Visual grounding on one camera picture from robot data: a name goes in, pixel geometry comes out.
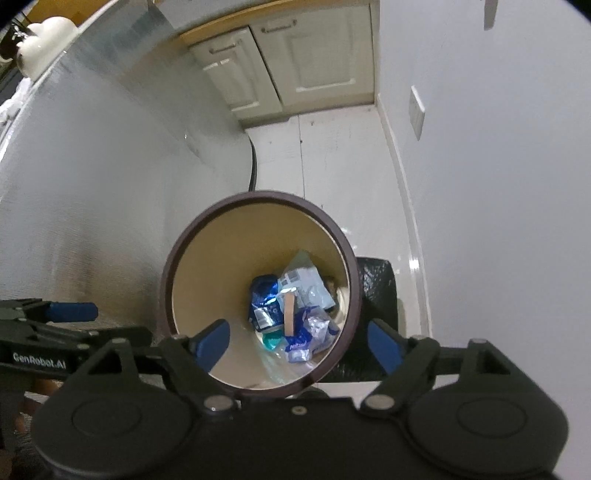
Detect brown-rimmed cream trash bin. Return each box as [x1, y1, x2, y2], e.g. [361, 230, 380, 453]
[161, 190, 363, 400]

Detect white wall switch plate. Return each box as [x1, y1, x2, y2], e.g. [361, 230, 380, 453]
[409, 85, 426, 141]

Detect black plastic bag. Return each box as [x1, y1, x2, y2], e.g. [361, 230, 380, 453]
[318, 257, 400, 383]

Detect cream cabinet with wooden top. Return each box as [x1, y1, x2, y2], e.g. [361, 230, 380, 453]
[179, 0, 376, 129]

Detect pale blue plastic wrapper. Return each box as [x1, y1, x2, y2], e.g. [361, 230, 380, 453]
[279, 250, 338, 311]

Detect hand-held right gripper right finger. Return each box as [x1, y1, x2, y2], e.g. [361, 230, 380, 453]
[359, 318, 512, 415]

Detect crumpled white plastic bag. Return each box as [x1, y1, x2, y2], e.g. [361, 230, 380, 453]
[0, 85, 25, 126]

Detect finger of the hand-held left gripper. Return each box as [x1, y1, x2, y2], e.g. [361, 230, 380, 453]
[31, 320, 154, 348]
[0, 298, 99, 325]

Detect cream cat-eared pot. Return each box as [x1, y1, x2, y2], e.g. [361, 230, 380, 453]
[17, 16, 80, 78]

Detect tan wedge-shaped block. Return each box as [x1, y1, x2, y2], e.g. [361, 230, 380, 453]
[283, 290, 297, 337]

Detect blue snack bag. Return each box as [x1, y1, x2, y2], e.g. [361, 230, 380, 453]
[283, 306, 343, 364]

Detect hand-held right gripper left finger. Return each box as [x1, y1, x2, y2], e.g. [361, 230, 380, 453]
[88, 318, 236, 414]

